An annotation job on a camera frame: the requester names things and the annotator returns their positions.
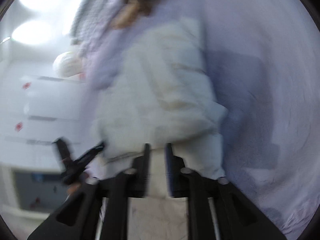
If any white round cushion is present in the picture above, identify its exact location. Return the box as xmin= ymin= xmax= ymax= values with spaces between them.
xmin=53 ymin=51 xmax=82 ymax=77

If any lavender textured bed blanket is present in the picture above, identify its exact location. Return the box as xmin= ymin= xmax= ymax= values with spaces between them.
xmin=79 ymin=0 xmax=319 ymax=239

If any cream quilted puffer jacket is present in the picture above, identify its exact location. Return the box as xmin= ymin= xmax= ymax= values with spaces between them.
xmin=94 ymin=17 xmax=227 ymax=239

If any white drawer cabinet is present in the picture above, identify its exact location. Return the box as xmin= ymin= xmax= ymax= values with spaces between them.
xmin=1 ymin=61 xmax=97 ymax=171

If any beige striped brown-trimmed garment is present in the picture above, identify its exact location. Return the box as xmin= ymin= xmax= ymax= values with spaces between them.
xmin=91 ymin=0 xmax=153 ymax=29

